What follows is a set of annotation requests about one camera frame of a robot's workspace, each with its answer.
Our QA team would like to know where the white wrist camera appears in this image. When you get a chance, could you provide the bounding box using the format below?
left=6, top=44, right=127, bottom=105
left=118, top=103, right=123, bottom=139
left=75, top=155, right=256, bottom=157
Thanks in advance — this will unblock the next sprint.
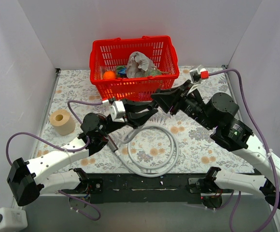
left=189, top=65, right=209, bottom=84
left=102, top=98, right=126, bottom=121

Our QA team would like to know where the white shower hose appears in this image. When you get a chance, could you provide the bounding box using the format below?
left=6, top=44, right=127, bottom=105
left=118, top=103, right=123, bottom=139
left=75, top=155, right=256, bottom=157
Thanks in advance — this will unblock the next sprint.
left=114, top=124, right=179, bottom=178

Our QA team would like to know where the aluminium frame rail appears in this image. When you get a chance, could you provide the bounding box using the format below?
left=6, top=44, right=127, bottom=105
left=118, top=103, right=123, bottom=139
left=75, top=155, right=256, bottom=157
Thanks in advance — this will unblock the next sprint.
left=12, top=176, right=276, bottom=196

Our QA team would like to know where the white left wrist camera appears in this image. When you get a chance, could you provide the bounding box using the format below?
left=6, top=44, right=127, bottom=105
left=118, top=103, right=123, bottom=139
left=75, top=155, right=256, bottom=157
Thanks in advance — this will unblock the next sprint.
left=102, top=98, right=126, bottom=121

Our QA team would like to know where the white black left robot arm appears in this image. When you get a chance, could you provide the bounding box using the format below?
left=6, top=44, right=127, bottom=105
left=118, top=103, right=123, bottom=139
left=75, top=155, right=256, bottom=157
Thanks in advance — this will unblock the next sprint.
left=7, top=98, right=157, bottom=206

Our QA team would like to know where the orange ball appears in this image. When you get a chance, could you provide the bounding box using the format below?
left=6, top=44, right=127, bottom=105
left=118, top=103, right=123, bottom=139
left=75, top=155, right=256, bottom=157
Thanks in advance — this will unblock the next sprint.
left=103, top=71, right=116, bottom=80

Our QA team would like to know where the red plastic basket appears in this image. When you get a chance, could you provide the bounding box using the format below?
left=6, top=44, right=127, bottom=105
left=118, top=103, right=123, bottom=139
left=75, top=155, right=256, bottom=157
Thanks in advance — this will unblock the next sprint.
left=89, top=35, right=180, bottom=101

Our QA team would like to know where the colourful small toy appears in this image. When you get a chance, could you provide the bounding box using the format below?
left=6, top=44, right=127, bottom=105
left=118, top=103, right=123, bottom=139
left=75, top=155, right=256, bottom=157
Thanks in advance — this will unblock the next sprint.
left=115, top=65, right=127, bottom=79

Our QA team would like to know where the white box with knob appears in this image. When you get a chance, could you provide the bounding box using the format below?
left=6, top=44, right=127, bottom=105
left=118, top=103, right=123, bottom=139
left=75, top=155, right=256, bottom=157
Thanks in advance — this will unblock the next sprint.
left=0, top=207, right=28, bottom=232

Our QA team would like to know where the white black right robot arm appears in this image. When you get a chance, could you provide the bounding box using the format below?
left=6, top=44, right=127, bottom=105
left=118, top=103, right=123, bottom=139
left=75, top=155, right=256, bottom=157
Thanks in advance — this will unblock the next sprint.
left=126, top=81, right=280, bottom=209

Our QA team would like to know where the green glass item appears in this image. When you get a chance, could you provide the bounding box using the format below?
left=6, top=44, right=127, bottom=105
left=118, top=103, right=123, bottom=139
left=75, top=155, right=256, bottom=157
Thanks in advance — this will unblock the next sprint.
left=143, top=69, right=169, bottom=77

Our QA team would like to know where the floral patterned mat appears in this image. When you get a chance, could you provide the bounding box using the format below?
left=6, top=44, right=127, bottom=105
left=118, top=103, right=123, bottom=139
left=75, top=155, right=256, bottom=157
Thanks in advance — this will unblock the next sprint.
left=28, top=67, right=256, bottom=174

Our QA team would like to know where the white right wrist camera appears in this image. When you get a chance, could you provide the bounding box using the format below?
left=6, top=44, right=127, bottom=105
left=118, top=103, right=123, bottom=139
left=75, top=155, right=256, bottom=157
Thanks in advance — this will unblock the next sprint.
left=189, top=65, right=209, bottom=84

